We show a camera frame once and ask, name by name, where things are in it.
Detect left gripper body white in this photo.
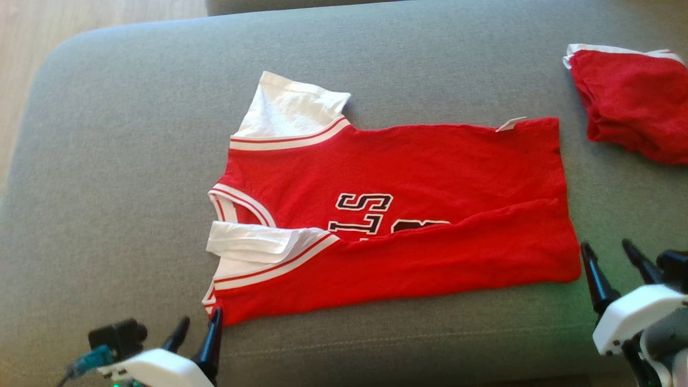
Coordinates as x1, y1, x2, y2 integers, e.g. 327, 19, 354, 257
97, 348, 216, 387

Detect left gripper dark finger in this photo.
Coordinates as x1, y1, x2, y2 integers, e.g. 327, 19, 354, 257
192, 306, 224, 385
161, 316, 191, 354

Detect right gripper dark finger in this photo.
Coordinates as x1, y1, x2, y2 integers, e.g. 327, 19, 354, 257
622, 239, 664, 285
580, 242, 621, 315

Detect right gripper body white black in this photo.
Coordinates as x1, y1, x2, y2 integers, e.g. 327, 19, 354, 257
592, 284, 688, 356

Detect red basketball jersey white sleeves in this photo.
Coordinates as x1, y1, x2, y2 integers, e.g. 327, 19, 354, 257
203, 71, 583, 326

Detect folded red garment white trim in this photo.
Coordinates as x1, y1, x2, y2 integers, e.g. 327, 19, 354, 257
563, 44, 688, 166

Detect grey sofa seat cushion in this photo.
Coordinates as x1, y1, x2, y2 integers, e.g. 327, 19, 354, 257
0, 0, 688, 387

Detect left black cable teal plug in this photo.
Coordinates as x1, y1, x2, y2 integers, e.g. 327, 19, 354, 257
56, 345, 114, 387

